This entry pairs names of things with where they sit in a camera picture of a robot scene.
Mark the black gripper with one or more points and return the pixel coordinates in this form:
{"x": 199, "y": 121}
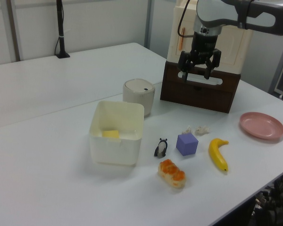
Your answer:
{"x": 204, "y": 47}

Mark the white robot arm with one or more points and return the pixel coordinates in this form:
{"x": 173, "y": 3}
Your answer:
{"x": 257, "y": 14}

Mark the cream plastic box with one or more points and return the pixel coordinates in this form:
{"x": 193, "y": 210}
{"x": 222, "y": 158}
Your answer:
{"x": 115, "y": 150}

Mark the brown wooden drawer base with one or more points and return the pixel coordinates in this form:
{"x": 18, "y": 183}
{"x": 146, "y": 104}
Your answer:
{"x": 198, "y": 96}

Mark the cream toy cabinet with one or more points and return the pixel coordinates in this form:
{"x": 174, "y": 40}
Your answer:
{"x": 233, "y": 49}

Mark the beige lidded trash bin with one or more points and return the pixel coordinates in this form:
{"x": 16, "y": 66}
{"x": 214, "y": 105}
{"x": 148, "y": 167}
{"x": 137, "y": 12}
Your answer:
{"x": 138, "y": 99}

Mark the purple foam cube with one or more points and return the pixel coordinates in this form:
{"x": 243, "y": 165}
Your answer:
{"x": 186, "y": 144}

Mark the pink plate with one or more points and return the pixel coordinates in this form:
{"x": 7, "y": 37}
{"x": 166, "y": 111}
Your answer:
{"x": 261, "y": 124}

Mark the panda figurine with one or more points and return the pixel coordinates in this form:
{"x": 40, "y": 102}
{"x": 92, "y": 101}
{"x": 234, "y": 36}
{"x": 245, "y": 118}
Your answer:
{"x": 161, "y": 148}

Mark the yellow banana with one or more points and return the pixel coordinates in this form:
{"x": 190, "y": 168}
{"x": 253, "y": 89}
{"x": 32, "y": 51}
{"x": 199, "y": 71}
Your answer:
{"x": 217, "y": 155}

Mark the yellow foam cube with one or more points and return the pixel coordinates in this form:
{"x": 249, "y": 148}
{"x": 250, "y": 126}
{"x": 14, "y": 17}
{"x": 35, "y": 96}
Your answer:
{"x": 110, "y": 134}

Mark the toy bread loaf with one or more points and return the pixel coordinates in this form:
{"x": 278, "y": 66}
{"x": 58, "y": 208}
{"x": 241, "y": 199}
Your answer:
{"x": 171, "y": 173}

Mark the black pole stand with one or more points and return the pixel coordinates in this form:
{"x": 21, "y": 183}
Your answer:
{"x": 60, "y": 28}

